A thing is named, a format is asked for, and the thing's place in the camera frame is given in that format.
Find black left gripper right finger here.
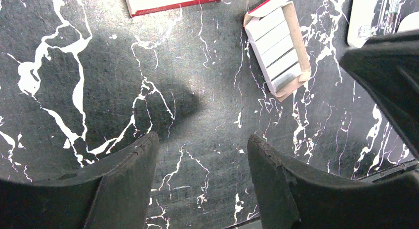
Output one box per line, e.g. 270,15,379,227
247,135,419,229

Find cardboard staple tray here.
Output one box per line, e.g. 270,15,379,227
243,0,311,102

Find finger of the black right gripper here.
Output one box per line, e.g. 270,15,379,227
339,30,419,158

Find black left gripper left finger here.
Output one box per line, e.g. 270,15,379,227
0,132,159,229

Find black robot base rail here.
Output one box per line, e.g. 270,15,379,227
227,159,419,229

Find red white staple box sleeve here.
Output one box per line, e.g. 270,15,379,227
126,0,220,17

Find white metal stapler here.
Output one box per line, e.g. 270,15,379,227
347,0,419,48

